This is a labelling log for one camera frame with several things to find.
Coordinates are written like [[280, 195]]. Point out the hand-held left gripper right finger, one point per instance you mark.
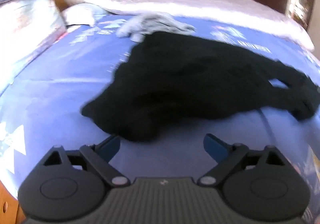
[[213, 147]]

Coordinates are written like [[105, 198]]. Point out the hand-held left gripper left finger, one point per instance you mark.
[[111, 147]]

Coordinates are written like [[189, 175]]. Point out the black pants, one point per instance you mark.
[[180, 81]]

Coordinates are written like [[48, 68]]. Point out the blue printed bed sheet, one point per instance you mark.
[[55, 103]]

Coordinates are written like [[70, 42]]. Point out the grey garment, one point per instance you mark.
[[150, 25]]

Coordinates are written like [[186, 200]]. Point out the small white pillow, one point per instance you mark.
[[80, 13]]

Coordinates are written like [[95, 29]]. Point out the large pastel floral pillow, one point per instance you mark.
[[27, 31]]

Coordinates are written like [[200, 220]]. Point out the lilac floral quilt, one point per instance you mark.
[[190, 4]]

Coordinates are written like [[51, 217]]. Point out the wooden bed side rail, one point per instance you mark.
[[7, 204]]

